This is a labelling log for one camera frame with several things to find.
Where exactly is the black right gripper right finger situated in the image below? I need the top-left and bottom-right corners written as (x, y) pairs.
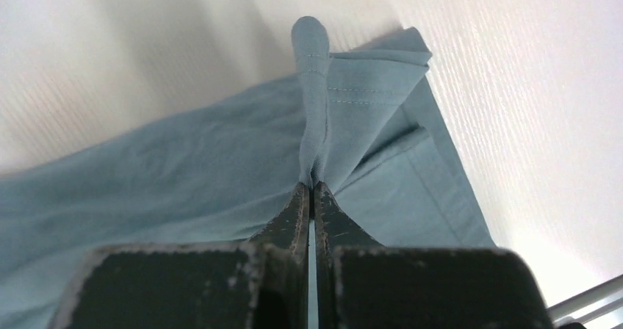
top-left (314, 182), bottom-right (552, 328)

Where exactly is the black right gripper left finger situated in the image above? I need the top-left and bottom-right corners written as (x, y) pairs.
top-left (49, 184), bottom-right (310, 328)

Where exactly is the grey-blue t-shirt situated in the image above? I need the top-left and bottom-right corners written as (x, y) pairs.
top-left (1, 17), bottom-right (494, 328)

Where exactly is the aluminium front frame rail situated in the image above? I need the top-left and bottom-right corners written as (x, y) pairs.
top-left (548, 275), bottom-right (622, 328)

